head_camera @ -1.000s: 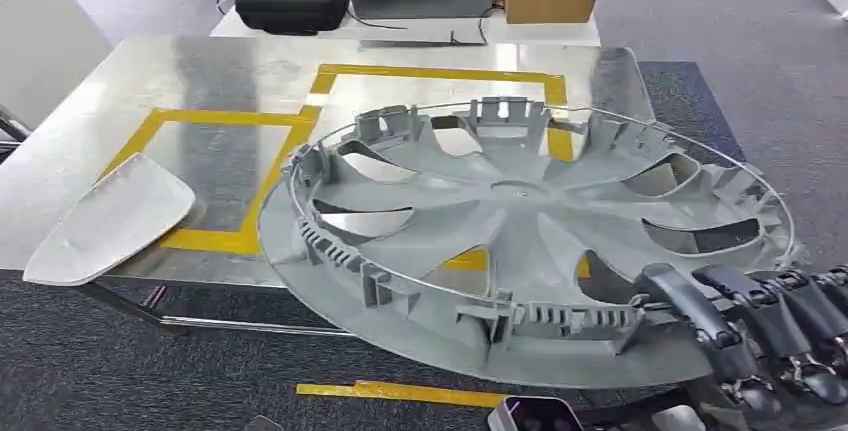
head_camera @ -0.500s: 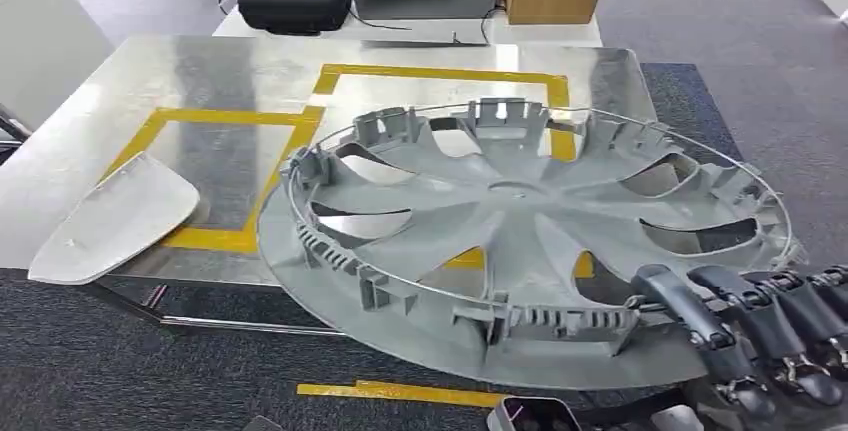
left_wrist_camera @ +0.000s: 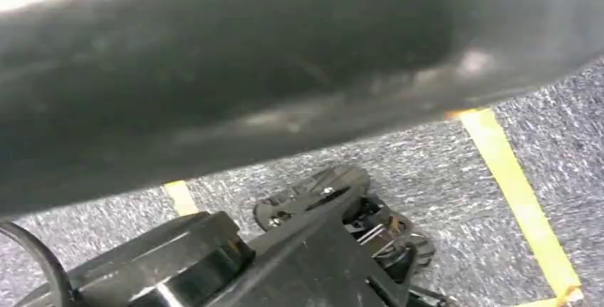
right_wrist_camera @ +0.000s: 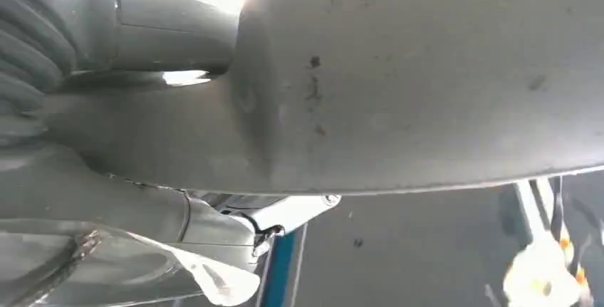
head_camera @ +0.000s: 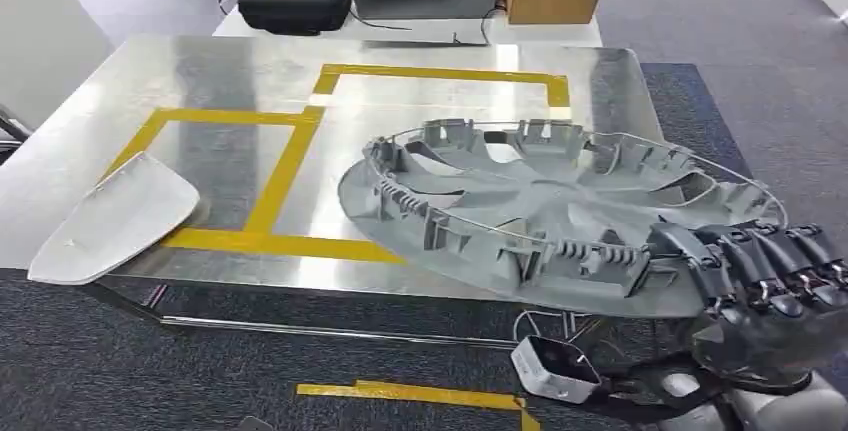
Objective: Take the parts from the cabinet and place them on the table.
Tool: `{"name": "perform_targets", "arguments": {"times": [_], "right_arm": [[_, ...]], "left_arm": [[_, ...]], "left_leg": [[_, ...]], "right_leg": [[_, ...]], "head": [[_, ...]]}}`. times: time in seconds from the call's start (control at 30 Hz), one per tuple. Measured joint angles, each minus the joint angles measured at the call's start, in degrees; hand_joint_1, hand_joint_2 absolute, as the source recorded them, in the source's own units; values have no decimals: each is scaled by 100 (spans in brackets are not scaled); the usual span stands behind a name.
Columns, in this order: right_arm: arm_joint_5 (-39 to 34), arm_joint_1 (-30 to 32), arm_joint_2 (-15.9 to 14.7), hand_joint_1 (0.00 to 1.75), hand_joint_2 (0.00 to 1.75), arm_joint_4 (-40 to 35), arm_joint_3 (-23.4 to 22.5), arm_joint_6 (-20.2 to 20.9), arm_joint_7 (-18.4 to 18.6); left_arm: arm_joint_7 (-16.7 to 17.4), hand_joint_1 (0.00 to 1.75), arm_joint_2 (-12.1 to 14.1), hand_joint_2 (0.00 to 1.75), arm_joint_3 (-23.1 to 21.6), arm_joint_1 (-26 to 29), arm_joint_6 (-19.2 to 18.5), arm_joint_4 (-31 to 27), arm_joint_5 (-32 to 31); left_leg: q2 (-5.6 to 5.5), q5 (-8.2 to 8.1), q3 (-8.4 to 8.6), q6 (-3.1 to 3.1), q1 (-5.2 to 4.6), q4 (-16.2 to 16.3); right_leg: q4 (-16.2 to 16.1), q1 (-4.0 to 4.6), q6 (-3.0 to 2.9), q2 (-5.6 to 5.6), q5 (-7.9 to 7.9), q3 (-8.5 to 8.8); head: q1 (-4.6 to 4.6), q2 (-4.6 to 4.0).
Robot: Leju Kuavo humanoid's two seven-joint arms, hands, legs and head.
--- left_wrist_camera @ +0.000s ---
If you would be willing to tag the silver plastic wheel hubcap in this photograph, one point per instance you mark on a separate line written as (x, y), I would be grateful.
(236, 83)

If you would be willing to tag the black robot foot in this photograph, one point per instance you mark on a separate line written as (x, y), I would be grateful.
(311, 191)

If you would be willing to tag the black robot leg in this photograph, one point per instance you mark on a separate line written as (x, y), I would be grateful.
(302, 267)

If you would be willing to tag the yellow floor tape strip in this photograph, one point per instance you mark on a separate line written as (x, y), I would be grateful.
(181, 198)
(519, 201)

